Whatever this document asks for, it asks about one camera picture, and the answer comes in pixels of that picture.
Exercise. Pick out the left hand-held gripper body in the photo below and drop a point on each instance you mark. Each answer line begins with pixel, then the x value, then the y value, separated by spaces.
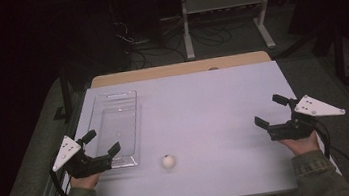
pixel 81 166

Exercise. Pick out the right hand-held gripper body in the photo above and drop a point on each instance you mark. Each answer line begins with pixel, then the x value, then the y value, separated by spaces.
pixel 292 130

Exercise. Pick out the clear plastic tray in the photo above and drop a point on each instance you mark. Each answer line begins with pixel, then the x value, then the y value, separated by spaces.
pixel 118 118

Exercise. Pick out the white ball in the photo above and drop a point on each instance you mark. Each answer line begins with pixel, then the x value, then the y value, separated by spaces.
pixel 168 162

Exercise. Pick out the person's left hand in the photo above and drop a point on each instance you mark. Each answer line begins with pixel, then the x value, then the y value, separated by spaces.
pixel 85 181

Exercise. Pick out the person's right hand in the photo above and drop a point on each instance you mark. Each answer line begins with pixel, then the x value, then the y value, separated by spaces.
pixel 302 145

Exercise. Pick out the black metal stand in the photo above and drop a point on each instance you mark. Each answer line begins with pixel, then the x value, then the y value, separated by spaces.
pixel 340 57
pixel 66 91

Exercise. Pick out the white table cover board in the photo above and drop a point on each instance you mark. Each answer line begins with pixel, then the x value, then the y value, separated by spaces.
pixel 198 115

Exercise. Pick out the wooden table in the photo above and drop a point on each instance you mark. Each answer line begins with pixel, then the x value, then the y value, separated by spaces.
pixel 159 71

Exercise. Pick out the white metal desk frame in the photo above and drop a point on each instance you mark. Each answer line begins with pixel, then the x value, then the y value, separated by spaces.
pixel 224 0

